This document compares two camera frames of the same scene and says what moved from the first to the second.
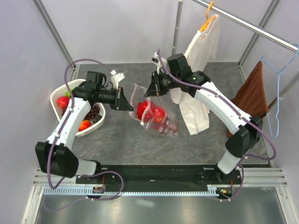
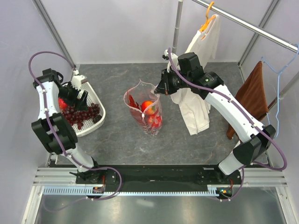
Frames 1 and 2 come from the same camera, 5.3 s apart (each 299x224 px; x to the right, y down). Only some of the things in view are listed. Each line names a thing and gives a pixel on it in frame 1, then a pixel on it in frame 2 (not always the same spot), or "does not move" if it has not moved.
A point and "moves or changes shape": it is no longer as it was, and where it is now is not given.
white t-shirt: x=199 y=52 does not move
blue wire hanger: x=278 y=73 does not move
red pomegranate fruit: x=159 y=114 -> x=151 y=119
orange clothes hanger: x=208 y=19 does not move
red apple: x=62 y=101 does not move
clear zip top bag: x=154 y=113 moves or changes shape
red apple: x=145 y=110 -> x=157 y=122
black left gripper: x=120 y=102 -> x=81 y=105
